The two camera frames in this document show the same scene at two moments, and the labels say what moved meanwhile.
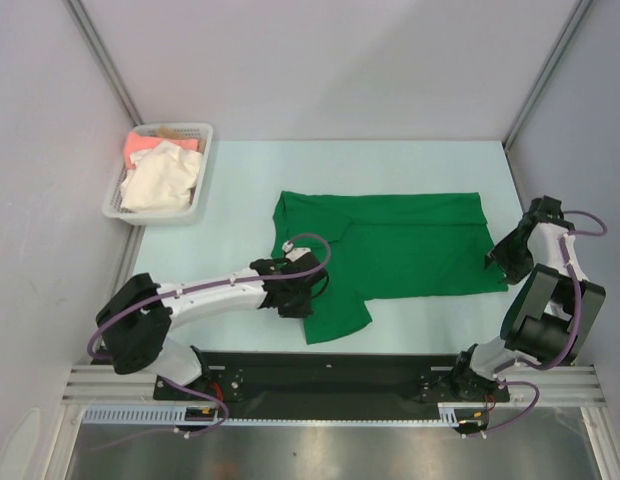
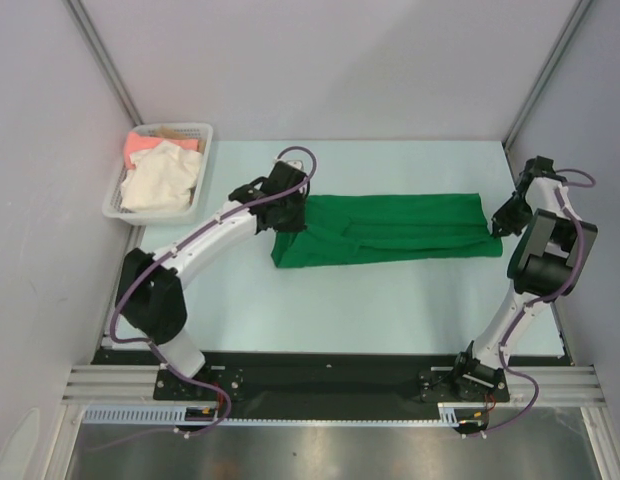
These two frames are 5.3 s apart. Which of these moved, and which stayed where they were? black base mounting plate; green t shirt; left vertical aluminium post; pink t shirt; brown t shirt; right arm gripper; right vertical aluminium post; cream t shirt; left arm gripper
Moved: left arm gripper; green t shirt; right arm gripper
Stayed: pink t shirt; left vertical aluminium post; cream t shirt; black base mounting plate; right vertical aluminium post; brown t shirt
